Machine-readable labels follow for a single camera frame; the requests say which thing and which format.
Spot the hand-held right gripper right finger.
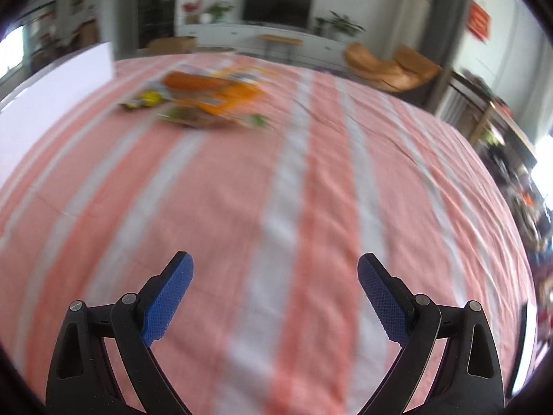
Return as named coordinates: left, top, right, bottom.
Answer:
left=358, top=253, right=505, bottom=415

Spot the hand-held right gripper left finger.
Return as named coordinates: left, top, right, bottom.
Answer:
left=45, top=251, right=195, bottom=415

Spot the pile of snack packets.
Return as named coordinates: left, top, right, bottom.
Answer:
left=120, top=64, right=277, bottom=131

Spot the white storage box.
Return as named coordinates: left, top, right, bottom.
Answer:
left=0, top=42, right=115, bottom=117

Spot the pink striped blanket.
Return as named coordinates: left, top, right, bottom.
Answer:
left=0, top=53, right=538, bottom=415

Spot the cluttered wooden shelf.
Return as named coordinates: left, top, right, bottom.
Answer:
left=447, top=68, right=553, bottom=251

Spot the orange lounge chair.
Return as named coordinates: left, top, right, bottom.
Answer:
left=344, top=42, right=443, bottom=93

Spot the cardboard box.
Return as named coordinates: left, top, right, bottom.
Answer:
left=148, top=37, right=198, bottom=55

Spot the white television cabinet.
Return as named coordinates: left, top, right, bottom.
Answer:
left=176, top=21, right=352, bottom=65

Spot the large green potted plant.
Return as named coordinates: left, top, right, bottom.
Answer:
left=315, top=10, right=366, bottom=39

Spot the wooden stool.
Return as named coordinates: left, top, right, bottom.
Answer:
left=258, top=34, right=304, bottom=62

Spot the white standing air conditioner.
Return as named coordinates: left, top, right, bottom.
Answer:
left=394, top=0, right=435, bottom=58

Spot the red flower plant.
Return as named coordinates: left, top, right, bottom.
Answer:
left=181, top=0, right=204, bottom=25

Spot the small green potted plant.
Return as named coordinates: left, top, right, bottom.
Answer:
left=203, top=1, right=235, bottom=24

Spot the window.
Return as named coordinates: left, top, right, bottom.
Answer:
left=0, top=25, right=27, bottom=76

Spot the black television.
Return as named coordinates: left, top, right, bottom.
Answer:
left=243, top=0, right=314, bottom=27

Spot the red wall decoration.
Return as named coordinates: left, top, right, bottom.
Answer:
left=468, top=0, right=493, bottom=43

